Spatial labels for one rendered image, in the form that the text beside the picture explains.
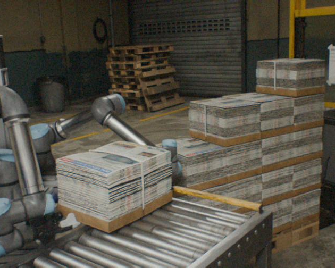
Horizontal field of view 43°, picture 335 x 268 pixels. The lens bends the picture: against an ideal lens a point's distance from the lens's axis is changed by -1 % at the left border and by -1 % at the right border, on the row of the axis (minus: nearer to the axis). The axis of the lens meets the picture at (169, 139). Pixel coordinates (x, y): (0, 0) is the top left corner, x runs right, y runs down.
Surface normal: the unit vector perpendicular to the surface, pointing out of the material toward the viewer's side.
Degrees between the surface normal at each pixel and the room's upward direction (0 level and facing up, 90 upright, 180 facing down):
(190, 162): 90
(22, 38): 90
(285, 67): 90
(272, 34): 90
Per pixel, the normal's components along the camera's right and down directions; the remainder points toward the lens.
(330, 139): -0.85, 0.16
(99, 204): -0.60, 0.18
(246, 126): 0.53, 0.18
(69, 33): 0.79, 0.11
